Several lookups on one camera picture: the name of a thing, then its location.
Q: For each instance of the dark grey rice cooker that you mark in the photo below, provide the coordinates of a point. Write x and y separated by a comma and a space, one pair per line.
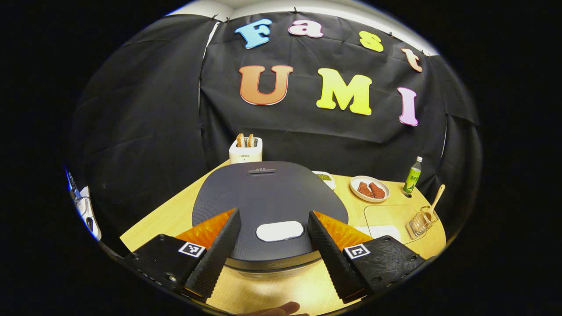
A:
272, 193

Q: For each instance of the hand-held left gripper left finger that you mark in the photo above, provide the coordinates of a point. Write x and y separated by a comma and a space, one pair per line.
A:
217, 250

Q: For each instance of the white side desk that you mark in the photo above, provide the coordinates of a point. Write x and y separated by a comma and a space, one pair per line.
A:
85, 206

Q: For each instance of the black computer mouse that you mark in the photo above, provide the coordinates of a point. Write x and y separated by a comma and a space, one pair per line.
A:
90, 223

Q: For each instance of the computer monitor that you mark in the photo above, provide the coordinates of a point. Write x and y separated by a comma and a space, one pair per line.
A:
70, 180

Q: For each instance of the green tea bottle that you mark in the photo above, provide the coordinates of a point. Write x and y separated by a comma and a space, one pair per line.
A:
412, 177

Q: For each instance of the black backdrop cloth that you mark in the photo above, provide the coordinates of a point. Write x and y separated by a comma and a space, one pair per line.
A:
145, 123

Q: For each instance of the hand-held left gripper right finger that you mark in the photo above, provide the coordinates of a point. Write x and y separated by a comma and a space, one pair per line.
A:
329, 252

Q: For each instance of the white toaster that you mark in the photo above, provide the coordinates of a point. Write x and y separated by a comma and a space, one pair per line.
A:
246, 156

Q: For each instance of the white divided grain dish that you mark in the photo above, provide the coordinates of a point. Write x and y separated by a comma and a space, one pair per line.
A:
325, 177

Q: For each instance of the toast slice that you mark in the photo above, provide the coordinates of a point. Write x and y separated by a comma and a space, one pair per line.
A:
239, 140
250, 140

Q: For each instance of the white plate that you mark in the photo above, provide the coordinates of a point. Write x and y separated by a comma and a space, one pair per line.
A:
356, 193

